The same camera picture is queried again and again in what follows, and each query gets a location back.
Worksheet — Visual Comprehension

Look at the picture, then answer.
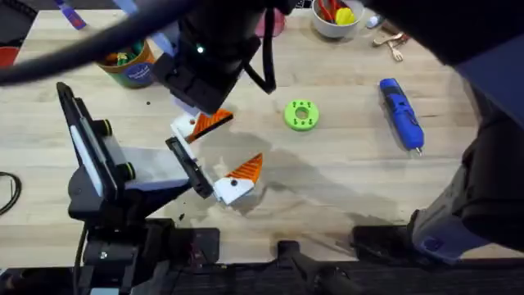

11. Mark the thick dark grey cable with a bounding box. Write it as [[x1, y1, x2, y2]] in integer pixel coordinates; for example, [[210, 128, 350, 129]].
[[0, 0, 200, 87]]

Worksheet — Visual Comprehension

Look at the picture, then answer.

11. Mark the dark pink round dish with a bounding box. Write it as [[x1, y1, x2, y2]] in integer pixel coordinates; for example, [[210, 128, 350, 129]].
[[255, 7, 287, 39]]

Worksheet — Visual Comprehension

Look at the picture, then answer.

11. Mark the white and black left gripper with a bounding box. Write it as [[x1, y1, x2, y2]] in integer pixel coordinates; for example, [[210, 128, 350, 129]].
[[102, 112, 264, 207]]

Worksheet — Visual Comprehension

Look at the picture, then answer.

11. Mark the green disc with holes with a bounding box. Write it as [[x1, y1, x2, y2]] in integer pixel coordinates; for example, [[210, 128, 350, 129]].
[[283, 99, 321, 133]]

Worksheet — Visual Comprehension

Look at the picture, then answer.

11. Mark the orange ribbed wedge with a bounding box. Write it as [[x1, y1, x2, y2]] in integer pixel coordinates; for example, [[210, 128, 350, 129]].
[[185, 108, 235, 144]]

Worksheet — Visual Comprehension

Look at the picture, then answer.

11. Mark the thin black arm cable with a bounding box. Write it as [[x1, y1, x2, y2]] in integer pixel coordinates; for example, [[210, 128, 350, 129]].
[[242, 7, 278, 95]]

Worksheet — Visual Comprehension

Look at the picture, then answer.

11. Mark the red round container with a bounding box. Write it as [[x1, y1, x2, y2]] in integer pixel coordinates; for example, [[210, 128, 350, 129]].
[[0, 45, 21, 69]]

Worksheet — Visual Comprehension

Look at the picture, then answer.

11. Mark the black rail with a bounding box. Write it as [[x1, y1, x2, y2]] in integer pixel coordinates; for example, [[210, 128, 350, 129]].
[[0, 240, 524, 295]]

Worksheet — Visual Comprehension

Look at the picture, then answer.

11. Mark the black looped cable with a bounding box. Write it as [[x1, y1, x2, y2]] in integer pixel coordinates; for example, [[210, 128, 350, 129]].
[[0, 171, 23, 217]]

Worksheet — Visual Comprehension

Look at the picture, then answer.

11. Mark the paper tub with toys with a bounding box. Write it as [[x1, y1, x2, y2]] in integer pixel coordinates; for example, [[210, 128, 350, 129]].
[[95, 39, 159, 89]]

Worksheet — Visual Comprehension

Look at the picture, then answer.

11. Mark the blue and purple tool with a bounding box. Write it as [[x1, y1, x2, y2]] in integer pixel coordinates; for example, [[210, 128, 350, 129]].
[[52, 0, 88, 31]]

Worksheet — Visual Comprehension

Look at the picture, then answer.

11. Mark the small white and blue item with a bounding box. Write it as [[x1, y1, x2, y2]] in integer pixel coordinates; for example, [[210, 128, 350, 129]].
[[364, 13, 386, 30]]

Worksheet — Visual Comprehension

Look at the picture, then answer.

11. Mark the white bowl with toys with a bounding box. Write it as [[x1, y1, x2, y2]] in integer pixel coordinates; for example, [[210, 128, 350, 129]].
[[311, 0, 366, 40]]

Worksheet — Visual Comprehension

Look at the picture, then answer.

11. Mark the blue electric screwdriver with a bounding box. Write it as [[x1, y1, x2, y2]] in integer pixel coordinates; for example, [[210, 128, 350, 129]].
[[378, 77, 426, 157]]

